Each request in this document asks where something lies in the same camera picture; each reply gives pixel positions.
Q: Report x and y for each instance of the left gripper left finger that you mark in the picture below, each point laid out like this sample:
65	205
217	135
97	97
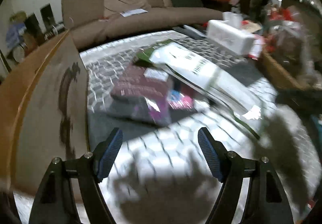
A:
54	201

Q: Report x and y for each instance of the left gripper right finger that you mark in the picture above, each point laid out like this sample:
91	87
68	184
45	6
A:
266	200

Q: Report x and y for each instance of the dark purple clothing package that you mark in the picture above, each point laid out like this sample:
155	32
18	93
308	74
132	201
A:
149	95

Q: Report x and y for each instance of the white green wool package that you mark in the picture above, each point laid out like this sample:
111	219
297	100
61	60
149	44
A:
233	99

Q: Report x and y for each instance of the large cardboard box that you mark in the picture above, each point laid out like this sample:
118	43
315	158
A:
43	113

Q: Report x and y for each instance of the wicker basket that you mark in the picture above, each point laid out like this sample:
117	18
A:
277	75

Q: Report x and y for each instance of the white tissue box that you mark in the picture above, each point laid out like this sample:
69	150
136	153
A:
229	33

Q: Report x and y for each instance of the blue boxes stack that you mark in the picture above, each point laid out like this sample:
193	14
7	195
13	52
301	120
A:
14	34

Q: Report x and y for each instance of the black speaker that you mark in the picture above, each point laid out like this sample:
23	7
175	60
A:
47	16

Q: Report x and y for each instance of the black remote controls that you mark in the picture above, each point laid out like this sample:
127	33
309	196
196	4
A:
190	32

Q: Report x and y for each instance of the white paper on sofa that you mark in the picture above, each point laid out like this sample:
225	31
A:
129	13

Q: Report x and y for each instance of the brown sofa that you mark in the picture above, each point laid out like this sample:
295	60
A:
93	22

